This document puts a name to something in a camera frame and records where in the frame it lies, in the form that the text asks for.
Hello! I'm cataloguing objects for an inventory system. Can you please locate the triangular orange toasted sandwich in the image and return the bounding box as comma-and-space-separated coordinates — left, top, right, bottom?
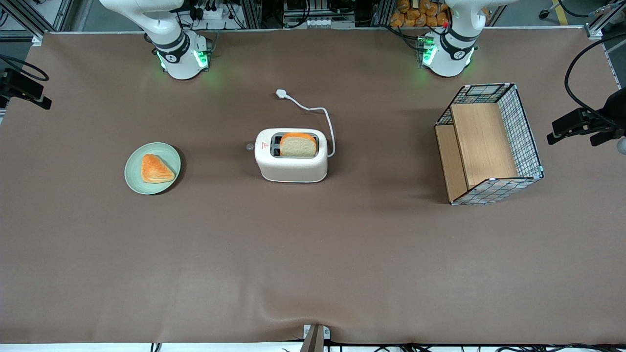
141, 154, 176, 184

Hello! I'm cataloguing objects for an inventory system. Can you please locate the aluminium frame profile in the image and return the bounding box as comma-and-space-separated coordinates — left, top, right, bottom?
0, 0, 74, 45
584, 0, 626, 40

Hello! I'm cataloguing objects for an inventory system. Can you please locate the bread slice with orange crust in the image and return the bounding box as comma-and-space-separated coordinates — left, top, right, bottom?
279, 133, 318, 157

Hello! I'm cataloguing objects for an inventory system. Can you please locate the white toaster power cord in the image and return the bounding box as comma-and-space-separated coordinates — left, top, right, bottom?
276, 89, 336, 158

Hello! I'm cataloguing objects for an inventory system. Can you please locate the wire basket with wooden shelf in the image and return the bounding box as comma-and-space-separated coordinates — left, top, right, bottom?
434, 83, 545, 206

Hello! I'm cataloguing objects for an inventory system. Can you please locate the brown table cover cloth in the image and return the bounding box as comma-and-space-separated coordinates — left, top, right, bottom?
0, 27, 626, 346

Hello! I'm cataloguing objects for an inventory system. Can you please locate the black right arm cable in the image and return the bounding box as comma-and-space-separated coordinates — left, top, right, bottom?
0, 55, 50, 82

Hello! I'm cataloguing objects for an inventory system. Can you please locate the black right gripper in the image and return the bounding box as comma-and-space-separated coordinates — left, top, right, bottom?
0, 68, 52, 110

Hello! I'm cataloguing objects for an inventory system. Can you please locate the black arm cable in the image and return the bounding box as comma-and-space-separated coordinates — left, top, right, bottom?
0, 55, 50, 82
564, 33, 626, 130

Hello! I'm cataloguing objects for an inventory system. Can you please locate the pale green round plate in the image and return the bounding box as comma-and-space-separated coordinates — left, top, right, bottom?
124, 142, 181, 195

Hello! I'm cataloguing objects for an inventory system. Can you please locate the bag of bread rolls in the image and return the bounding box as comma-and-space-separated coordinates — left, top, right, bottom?
390, 0, 451, 28

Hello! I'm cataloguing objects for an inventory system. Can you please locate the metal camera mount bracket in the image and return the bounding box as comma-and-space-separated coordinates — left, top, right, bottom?
302, 324, 331, 352

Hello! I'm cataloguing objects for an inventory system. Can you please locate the white power strip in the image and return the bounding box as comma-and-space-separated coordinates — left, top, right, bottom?
192, 0, 226, 21

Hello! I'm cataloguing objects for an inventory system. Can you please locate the white two-slot toaster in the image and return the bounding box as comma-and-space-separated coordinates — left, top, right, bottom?
246, 128, 329, 183

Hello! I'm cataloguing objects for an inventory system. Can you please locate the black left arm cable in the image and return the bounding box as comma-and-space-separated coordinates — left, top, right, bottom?
564, 33, 626, 130

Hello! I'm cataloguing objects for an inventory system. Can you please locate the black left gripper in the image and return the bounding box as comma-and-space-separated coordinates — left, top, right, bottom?
547, 87, 626, 145

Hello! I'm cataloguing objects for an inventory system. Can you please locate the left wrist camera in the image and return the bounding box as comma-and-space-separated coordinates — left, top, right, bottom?
590, 128, 626, 155

